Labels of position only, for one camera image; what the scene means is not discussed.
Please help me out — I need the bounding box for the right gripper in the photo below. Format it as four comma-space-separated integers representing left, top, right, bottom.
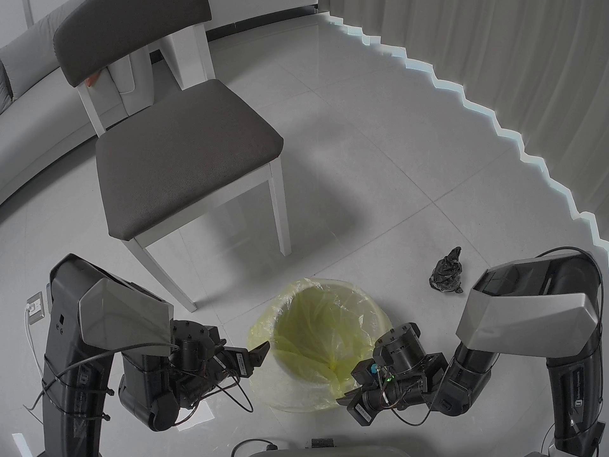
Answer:
336, 378, 430, 425

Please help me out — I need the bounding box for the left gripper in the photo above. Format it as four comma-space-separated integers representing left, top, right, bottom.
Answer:
212, 341, 271, 381

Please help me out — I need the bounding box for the yellow plastic bag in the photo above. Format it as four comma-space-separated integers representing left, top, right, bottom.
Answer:
246, 278, 396, 414

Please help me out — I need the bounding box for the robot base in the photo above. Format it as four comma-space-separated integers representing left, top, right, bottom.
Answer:
247, 438, 405, 457

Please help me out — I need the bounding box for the white trash bin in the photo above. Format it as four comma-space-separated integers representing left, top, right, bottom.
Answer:
266, 279, 393, 413

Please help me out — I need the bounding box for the crumpled black plastic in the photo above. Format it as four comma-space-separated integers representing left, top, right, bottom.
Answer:
428, 246, 464, 295

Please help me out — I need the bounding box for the white chair with grey padding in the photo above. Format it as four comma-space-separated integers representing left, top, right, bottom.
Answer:
52, 0, 292, 313

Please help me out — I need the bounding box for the pale grey sofa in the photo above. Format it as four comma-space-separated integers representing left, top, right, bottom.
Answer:
0, 0, 158, 208

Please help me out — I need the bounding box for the white curtain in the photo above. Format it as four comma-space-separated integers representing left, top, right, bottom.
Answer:
316, 0, 609, 246

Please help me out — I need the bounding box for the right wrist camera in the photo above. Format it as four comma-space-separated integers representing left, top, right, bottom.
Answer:
351, 359, 383, 389

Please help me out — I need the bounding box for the black cable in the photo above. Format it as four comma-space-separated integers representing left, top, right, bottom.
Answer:
234, 438, 279, 457

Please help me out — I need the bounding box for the white cable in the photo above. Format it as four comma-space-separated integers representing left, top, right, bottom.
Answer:
24, 303, 46, 413

